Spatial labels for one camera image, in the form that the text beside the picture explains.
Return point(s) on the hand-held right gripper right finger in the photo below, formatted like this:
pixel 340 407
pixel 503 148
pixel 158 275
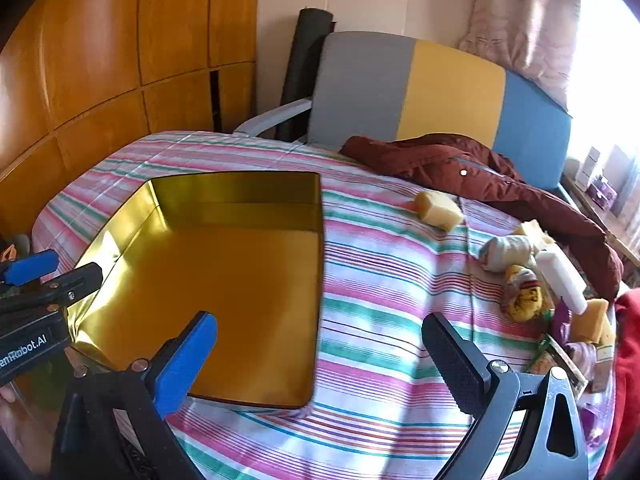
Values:
pixel 455 365

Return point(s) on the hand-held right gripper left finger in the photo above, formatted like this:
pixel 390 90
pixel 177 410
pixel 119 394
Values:
pixel 182 365

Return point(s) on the white foam block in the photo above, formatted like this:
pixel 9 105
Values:
pixel 560 275

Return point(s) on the large yellow sponge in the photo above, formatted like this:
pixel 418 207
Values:
pixel 440 210

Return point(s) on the purple storage box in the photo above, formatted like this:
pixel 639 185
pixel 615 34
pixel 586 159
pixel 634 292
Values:
pixel 600 192

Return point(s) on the grey yellow blue chair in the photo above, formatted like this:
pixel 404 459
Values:
pixel 365 85

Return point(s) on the small yellow sponge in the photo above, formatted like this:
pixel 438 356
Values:
pixel 532 230
pixel 595 320

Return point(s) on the maroon jacket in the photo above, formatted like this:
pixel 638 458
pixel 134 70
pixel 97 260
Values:
pixel 425 160

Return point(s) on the white carton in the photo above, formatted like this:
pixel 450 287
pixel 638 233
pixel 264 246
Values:
pixel 589 167

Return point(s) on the beige sock roll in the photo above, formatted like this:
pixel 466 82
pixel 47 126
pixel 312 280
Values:
pixel 505 252

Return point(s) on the striped tablecloth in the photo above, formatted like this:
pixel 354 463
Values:
pixel 380 270

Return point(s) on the purple packet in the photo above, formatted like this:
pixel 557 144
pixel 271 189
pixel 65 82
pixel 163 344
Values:
pixel 582 355
pixel 562 320

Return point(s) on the yellow sock roll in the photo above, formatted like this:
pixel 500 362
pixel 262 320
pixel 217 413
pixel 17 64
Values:
pixel 522 295

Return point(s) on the wooden wardrobe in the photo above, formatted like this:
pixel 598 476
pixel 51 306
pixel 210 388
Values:
pixel 100 35

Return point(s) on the wooden side desk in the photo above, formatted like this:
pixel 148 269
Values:
pixel 615 225

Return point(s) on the red cloth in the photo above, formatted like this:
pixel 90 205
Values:
pixel 627 360

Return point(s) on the pink patterned curtain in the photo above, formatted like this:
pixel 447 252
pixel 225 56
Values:
pixel 520 10

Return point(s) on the black rolled mat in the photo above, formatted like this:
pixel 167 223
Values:
pixel 305 60

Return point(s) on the yellow green snack packet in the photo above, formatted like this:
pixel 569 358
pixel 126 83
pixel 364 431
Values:
pixel 552 360

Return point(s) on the gold tin box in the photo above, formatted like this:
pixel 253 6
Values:
pixel 225 285

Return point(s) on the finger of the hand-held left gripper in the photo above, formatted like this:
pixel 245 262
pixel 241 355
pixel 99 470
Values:
pixel 30 266
pixel 75 280

